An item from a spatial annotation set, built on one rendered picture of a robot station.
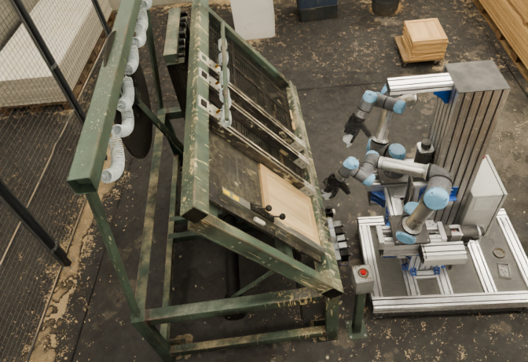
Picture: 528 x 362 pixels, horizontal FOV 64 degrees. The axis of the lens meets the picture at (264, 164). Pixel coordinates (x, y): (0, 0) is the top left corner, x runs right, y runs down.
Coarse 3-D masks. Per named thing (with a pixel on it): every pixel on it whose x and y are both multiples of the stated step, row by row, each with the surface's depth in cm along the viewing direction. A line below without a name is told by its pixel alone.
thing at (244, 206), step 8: (232, 192) 236; (232, 200) 234; (240, 200) 238; (240, 208) 239; (248, 208) 240; (256, 216) 246; (272, 224) 253; (280, 224) 259; (288, 232) 262; (296, 232) 268; (296, 240) 269; (304, 240) 271; (312, 240) 279; (312, 248) 278; (320, 248) 282
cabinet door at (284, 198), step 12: (264, 168) 285; (264, 180) 277; (276, 180) 290; (264, 192) 268; (276, 192) 281; (288, 192) 295; (300, 192) 309; (264, 204) 261; (276, 204) 272; (288, 204) 286; (300, 204) 300; (288, 216) 277; (300, 216) 290; (312, 216) 304; (300, 228) 281; (312, 228) 294
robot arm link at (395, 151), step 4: (388, 144) 296; (392, 144) 293; (396, 144) 293; (400, 144) 293; (388, 148) 292; (392, 148) 291; (396, 148) 291; (400, 148) 291; (404, 148) 291; (384, 152) 294; (388, 152) 292; (392, 152) 289; (396, 152) 289; (400, 152) 289; (404, 152) 289; (384, 156) 295; (388, 156) 293; (392, 156) 290; (396, 156) 288; (400, 156) 288; (404, 156) 291
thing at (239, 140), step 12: (204, 108) 247; (216, 108) 258; (216, 120) 257; (216, 132) 263; (228, 132) 264; (240, 144) 273; (252, 144) 279; (252, 156) 282; (264, 156) 283; (276, 168) 292; (300, 180) 310; (312, 192) 316
